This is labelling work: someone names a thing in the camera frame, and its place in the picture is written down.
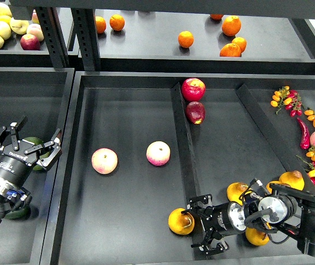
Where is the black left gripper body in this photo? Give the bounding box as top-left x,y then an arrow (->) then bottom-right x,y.
0,140 -> 33,188

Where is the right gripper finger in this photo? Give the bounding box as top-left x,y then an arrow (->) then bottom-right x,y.
181,194 -> 212,220
191,230 -> 229,255

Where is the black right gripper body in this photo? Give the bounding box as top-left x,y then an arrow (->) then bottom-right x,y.
200,203 -> 246,237

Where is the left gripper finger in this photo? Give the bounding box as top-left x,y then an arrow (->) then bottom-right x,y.
0,115 -> 28,151
24,129 -> 62,171

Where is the dark green avocado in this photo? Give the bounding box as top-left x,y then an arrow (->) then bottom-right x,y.
5,206 -> 31,220

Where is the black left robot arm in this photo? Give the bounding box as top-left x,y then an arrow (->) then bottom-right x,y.
0,116 -> 62,223

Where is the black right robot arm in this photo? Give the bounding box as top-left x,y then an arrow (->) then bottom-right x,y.
181,179 -> 315,257

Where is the green avocado upper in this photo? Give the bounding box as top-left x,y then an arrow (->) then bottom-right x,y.
22,136 -> 44,147

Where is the yellow pear bottom pile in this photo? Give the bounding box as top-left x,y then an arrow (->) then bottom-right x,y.
245,227 -> 270,246

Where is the yellow pear middle pile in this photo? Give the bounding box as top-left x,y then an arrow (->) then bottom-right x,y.
266,181 -> 285,194

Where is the yellow pear with brown top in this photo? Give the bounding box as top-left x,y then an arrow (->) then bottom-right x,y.
279,171 -> 305,190

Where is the pale pear back shelf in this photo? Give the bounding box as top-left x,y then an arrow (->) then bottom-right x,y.
0,2 -> 12,17

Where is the pink apple left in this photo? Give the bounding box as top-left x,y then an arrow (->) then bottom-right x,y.
91,148 -> 118,174

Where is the pink apple centre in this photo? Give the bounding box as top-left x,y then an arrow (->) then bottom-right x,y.
146,141 -> 170,166

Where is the black middle tray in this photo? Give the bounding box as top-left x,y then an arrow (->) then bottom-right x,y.
50,72 -> 315,264

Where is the red apple on shelf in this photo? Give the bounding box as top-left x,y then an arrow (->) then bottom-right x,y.
20,34 -> 40,50

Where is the dark red apple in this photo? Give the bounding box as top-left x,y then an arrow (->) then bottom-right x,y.
185,101 -> 206,125

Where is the pale yellow apple shelf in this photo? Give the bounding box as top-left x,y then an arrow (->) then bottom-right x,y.
0,21 -> 12,40

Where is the pale peach on shelf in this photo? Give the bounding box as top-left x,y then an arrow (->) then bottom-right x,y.
26,24 -> 44,42

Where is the yellow apple on shelf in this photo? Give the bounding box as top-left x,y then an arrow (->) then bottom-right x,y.
9,18 -> 29,35

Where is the yellow lemon on shelf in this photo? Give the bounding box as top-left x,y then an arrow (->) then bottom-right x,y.
0,15 -> 12,25

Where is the red chili pepper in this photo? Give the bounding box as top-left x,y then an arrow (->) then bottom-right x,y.
296,118 -> 310,150

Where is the bright red apple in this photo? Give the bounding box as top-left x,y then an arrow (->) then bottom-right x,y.
181,78 -> 206,102

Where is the orange on shelf far left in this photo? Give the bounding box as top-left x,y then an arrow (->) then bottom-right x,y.
95,16 -> 106,34

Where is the cherry tomato bunch upper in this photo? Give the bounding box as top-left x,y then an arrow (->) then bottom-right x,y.
270,86 -> 302,117

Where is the black shelf upright post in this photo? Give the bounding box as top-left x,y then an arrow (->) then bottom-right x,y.
71,8 -> 101,71

